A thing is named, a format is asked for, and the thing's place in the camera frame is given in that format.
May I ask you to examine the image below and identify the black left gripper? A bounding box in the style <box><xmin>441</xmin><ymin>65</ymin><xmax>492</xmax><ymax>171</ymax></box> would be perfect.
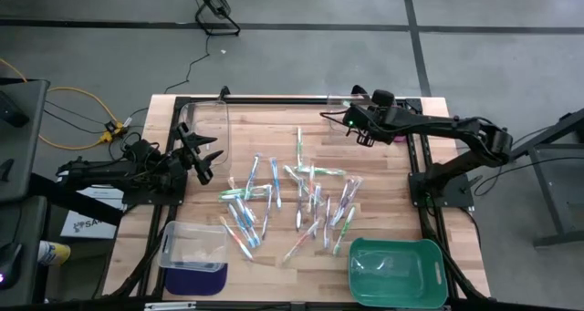
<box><xmin>172</xmin><ymin>121</ymin><xmax>225</xmax><ymax>187</ymax></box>

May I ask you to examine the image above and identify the blue toothbrush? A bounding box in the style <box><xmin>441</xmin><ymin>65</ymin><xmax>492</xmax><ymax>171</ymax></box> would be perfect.
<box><xmin>235</xmin><ymin>195</ymin><xmax>263</xmax><ymax>247</ymax></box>
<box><xmin>244</xmin><ymin>152</ymin><xmax>263</xmax><ymax>201</ymax></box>
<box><xmin>268</xmin><ymin>157</ymin><xmax>283</xmax><ymax>210</ymax></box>
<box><xmin>226</xmin><ymin>202</ymin><xmax>257</xmax><ymax>249</ymax></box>

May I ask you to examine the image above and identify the green toothbrush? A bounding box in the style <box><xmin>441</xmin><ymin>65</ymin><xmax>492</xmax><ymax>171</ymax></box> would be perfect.
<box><xmin>217</xmin><ymin>185</ymin><xmax>274</xmax><ymax>198</ymax></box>
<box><xmin>294</xmin><ymin>164</ymin><xmax>348</xmax><ymax>177</ymax></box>
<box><xmin>283</xmin><ymin>164</ymin><xmax>312</xmax><ymax>196</ymax></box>
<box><xmin>218</xmin><ymin>190</ymin><xmax>270</xmax><ymax>202</ymax></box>
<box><xmin>331</xmin><ymin>205</ymin><xmax>357</xmax><ymax>257</ymax></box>
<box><xmin>295</xmin><ymin>126</ymin><xmax>304</xmax><ymax>169</ymax></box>

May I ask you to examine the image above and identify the pile of clear packets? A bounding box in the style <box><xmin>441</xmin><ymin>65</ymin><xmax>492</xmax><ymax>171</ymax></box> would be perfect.
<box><xmin>260</xmin><ymin>185</ymin><xmax>274</xmax><ymax>241</ymax></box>

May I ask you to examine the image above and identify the square clear plastic bin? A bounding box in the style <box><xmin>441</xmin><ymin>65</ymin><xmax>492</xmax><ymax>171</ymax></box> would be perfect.
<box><xmin>326</xmin><ymin>91</ymin><xmax>399</xmax><ymax>143</ymax></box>

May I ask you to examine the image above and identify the long clear plastic bin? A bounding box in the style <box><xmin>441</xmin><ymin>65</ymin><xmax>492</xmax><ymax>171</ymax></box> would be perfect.
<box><xmin>178</xmin><ymin>99</ymin><xmax>232</xmax><ymax>169</ymax></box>

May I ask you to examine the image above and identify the yellow power plug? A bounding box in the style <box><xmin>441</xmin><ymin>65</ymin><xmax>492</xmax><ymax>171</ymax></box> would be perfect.
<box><xmin>99</xmin><ymin>120</ymin><xmax>127</xmax><ymax>144</ymax></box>

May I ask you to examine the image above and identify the dark blue mat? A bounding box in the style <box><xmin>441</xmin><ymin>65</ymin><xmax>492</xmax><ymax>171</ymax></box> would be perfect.
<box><xmin>163</xmin><ymin>263</ymin><xmax>229</xmax><ymax>297</ymax></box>

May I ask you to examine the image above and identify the white printed box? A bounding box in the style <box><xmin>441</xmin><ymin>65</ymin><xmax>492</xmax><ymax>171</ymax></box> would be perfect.
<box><xmin>59</xmin><ymin>184</ymin><xmax>128</xmax><ymax>240</ymax></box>

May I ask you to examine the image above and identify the black diagonal strut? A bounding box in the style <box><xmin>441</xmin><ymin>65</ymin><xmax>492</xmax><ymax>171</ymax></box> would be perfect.
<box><xmin>27</xmin><ymin>172</ymin><xmax>125</xmax><ymax>228</ymax></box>

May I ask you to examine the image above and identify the black floor fan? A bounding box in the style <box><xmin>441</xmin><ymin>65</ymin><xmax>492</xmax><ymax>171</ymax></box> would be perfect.
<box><xmin>184</xmin><ymin>0</ymin><xmax>242</xmax><ymax>37</ymax></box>

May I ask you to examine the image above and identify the grey desk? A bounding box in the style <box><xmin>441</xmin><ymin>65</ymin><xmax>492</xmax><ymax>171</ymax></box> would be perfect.
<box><xmin>0</xmin><ymin>78</ymin><xmax>50</xmax><ymax>205</ymax></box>

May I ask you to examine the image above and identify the black metal stand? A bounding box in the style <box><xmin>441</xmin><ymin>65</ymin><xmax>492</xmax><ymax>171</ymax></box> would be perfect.
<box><xmin>503</xmin><ymin>108</ymin><xmax>584</xmax><ymax>249</ymax></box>

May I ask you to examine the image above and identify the green plastic bin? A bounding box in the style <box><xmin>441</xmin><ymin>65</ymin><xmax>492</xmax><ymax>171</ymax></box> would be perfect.
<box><xmin>348</xmin><ymin>236</ymin><xmax>449</xmax><ymax>310</ymax></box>

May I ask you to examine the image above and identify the white and yellow can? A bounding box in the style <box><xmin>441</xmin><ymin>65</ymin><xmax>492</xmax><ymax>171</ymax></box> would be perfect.
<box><xmin>36</xmin><ymin>240</ymin><xmax>72</xmax><ymax>267</ymax></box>

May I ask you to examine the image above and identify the black handheld device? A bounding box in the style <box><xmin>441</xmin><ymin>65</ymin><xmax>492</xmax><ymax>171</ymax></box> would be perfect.
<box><xmin>0</xmin><ymin>90</ymin><xmax>30</xmax><ymax>129</ymax></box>

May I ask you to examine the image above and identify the black computer mouse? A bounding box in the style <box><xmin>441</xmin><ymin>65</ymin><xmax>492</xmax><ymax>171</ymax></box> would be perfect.
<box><xmin>0</xmin><ymin>241</ymin><xmax>23</xmax><ymax>290</ymax></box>

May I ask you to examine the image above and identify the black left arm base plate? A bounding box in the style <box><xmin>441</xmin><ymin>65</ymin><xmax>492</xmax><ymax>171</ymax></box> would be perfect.
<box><xmin>120</xmin><ymin>173</ymin><xmax>189</xmax><ymax>208</ymax></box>

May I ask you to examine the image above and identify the clear bin with handle slots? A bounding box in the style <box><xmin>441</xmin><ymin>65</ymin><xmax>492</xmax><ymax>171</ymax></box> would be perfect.
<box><xmin>157</xmin><ymin>220</ymin><xmax>229</xmax><ymax>274</ymax></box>

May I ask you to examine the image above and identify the black floor cable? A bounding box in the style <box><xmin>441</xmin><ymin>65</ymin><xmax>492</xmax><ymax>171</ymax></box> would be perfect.
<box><xmin>162</xmin><ymin>33</ymin><xmax>212</xmax><ymax>95</ymax></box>

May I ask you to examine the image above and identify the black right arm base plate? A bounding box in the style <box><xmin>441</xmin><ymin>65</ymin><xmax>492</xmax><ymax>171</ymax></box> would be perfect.
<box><xmin>408</xmin><ymin>171</ymin><xmax>476</xmax><ymax>211</ymax></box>

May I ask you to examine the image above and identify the thin black cable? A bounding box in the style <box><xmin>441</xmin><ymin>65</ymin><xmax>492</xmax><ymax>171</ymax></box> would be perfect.
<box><xmin>473</xmin><ymin>155</ymin><xmax>584</xmax><ymax>198</ymax></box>
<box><xmin>43</xmin><ymin>99</ymin><xmax>110</xmax><ymax>135</ymax></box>

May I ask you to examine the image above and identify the yellow extension cable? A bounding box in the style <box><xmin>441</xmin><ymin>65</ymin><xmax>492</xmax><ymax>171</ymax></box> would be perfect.
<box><xmin>0</xmin><ymin>57</ymin><xmax>123</xmax><ymax>151</ymax></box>

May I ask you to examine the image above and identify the silver metal bracket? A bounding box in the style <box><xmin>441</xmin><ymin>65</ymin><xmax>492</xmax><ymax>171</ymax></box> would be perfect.
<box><xmin>143</xmin><ymin>301</ymin><xmax>198</xmax><ymax>311</ymax></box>

